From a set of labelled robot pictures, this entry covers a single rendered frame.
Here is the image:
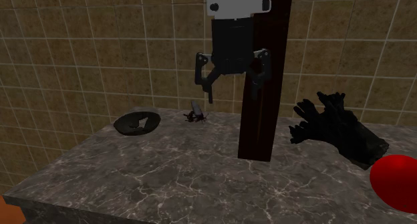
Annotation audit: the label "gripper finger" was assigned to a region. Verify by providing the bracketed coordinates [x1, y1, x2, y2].
[194, 51, 225, 104]
[248, 48, 273, 101]

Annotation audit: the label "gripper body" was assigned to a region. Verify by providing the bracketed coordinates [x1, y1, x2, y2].
[211, 17, 255, 76]

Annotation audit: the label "small dark insect figure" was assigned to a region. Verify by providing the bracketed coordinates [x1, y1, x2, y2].
[183, 100, 209, 124]

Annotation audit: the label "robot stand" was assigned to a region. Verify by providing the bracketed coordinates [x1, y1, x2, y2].
[237, 0, 294, 162]

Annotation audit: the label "black bowl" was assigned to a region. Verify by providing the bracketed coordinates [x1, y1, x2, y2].
[113, 111, 162, 136]

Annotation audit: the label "black gloves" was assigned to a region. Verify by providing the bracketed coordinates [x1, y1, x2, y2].
[288, 91, 390, 171]

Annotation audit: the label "red round ball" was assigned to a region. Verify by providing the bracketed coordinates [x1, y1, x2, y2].
[370, 154, 417, 215]

